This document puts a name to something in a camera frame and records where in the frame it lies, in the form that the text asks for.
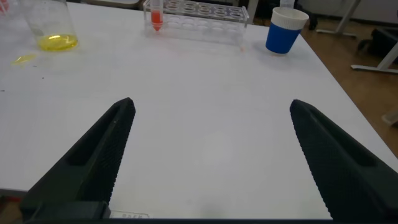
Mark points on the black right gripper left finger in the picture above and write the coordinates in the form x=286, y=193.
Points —
x=90, y=161

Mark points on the clear acrylic test tube rack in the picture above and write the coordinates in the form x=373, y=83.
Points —
x=202, y=25

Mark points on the red pigment test tube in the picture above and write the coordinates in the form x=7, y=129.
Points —
x=2, y=6
x=156, y=18

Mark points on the long white desk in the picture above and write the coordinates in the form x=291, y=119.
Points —
x=343, y=18

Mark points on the white table edge label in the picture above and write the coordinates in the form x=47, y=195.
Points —
x=130, y=214

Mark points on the clear glass beaker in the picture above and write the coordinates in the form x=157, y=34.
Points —
x=53, y=28

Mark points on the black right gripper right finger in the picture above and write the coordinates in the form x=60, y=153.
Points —
x=348, y=174

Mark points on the blue white paper cup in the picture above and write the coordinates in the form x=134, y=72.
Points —
x=283, y=35

